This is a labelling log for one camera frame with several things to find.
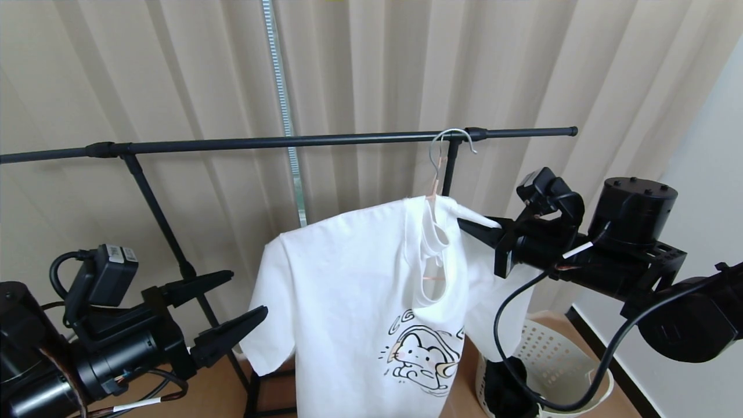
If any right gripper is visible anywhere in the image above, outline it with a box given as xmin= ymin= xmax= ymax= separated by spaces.
xmin=493 ymin=219 xmax=588 ymax=279

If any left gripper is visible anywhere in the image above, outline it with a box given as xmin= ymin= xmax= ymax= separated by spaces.
xmin=73 ymin=270 xmax=269 ymax=401

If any white printed t-shirt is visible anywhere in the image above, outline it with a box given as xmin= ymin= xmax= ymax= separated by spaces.
xmin=240 ymin=196 xmax=538 ymax=418

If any white laundry basket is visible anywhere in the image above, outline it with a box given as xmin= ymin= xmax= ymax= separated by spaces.
xmin=475 ymin=313 xmax=615 ymax=418

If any black clothes rack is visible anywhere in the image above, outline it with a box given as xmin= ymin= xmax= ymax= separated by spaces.
xmin=0 ymin=126 xmax=579 ymax=418

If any black garment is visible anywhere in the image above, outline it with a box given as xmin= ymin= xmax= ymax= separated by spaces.
xmin=484 ymin=358 xmax=540 ymax=418

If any beige curtain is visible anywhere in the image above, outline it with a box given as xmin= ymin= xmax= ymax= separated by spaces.
xmin=0 ymin=0 xmax=743 ymax=361

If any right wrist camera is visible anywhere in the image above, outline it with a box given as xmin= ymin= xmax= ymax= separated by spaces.
xmin=515 ymin=167 xmax=586 ymax=236

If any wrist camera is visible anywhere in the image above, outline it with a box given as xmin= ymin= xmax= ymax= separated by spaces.
xmin=63 ymin=244 xmax=140 ymax=343
xmin=515 ymin=167 xmax=586 ymax=236

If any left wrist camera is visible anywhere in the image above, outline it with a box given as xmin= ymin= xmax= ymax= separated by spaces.
xmin=63 ymin=244 xmax=140 ymax=343

